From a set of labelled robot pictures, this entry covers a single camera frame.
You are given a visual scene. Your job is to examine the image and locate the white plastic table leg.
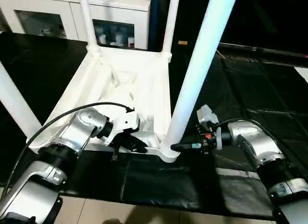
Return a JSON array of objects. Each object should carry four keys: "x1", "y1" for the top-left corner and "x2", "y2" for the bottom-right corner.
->
[
  {"x1": 160, "y1": 0, "x2": 181, "y2": 62},
  {"x1": 79, "y1": 0, "x2": 102, "y2": 58},
  {"x1": 0, "y1": 60, "x2": 43, "y2": 141},
  {"x1": 160, "y1": 0, "x2": 239, "y2": 157}
]

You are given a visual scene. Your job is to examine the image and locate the black mat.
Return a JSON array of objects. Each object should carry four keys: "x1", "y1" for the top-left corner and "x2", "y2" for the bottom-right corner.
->
[{"x1": 0, "y1": 31, "x2": 308, "y2": 220}]

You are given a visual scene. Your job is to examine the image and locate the white flat board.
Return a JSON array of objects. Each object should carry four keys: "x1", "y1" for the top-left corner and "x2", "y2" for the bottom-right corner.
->
[{"x1": 295, "y1": 66, "x2": 308, "y2": 85}]

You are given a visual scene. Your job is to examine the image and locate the black box gold label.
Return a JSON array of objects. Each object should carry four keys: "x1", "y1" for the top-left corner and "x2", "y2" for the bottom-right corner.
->
[{"x1": 149, "y1": 0, "x2": 217, "y2": 53}]

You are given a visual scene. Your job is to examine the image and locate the white cabinet glass doors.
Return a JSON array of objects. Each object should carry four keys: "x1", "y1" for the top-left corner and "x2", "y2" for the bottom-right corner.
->
[{"x1": 0, "y1": 0, "x2": 151, "y2": 51}]

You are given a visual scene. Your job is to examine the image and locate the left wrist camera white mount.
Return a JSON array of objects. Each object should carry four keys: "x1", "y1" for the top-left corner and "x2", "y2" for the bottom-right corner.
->
[{"x1": 104, "y1": 108, "x2": 141, "y2": 146}]

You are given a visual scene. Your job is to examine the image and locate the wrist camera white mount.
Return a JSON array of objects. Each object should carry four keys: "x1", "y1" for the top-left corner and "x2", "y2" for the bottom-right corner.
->
[
  {"x1": 104, "y1": 108, "x2": 141, "y2": 146},
  {"x1": 196, "y1": 104, "x2": 222, "y2": 151}
]

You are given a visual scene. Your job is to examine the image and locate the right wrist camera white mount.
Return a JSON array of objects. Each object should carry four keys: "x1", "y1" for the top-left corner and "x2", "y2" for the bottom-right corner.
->
[{"x1": 196, "y1": 104, "x2": 222, "y2": 151}]

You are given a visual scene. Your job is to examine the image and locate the black left camera cable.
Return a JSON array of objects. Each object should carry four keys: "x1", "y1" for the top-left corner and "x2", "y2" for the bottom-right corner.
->
[{"x1": 0, "y1": 102, "x2": 135, "y2": 205}]

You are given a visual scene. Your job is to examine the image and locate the silver metal rail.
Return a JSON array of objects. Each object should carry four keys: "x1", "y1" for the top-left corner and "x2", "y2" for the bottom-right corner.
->
[{"x1": 218, "y1": 43, "x2": 308, "y2": 63}]

